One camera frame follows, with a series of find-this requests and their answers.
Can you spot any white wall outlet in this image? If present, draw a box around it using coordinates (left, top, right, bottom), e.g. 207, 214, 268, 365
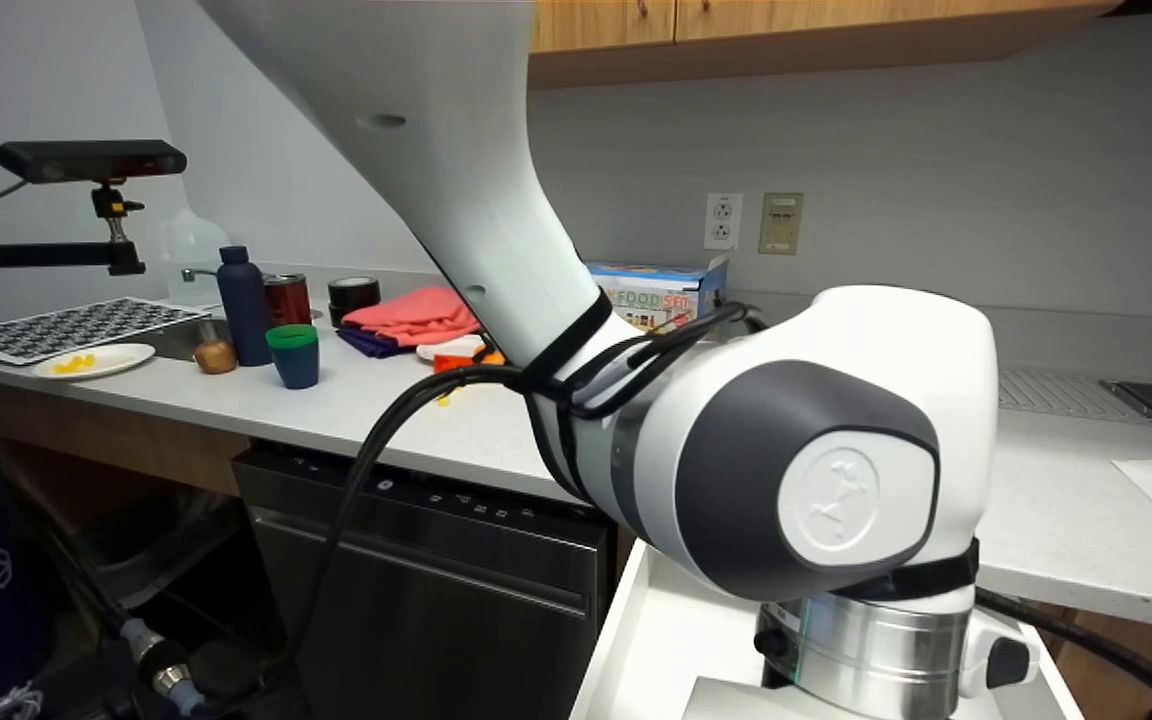
705, 194, 744, 252

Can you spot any blue play food box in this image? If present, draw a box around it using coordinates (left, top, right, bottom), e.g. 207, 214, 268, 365
589, 255, 729, 327

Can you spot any black camera on stand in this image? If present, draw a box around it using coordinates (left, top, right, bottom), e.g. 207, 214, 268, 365
0, 141, 188, 185

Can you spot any white plate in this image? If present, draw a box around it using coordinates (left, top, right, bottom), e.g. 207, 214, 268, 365
36, 346, 156, 380

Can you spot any dark blue bottle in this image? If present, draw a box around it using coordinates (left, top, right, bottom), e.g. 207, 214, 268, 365
217, 244, 268, 365

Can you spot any red folded cloth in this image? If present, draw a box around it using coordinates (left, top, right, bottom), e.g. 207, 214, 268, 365
340, 285, 478, 356

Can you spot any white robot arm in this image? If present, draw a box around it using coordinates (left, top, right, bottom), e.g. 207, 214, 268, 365
200, 0, 997, 720

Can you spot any green lidded cup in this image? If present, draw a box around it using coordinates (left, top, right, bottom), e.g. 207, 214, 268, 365
264, 325, 321, 389

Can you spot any white wooden-front drawer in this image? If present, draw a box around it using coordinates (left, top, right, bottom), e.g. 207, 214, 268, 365
567, 543, 1082, 720

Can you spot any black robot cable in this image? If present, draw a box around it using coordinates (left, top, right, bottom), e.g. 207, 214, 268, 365
108, 295, 1152, 720

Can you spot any red fries holder toy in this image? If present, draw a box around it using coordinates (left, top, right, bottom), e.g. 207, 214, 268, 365
416, 336, 502, 389

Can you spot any beige wall switch plate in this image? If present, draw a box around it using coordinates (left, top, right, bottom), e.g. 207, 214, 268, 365
758, 194, 805, 255

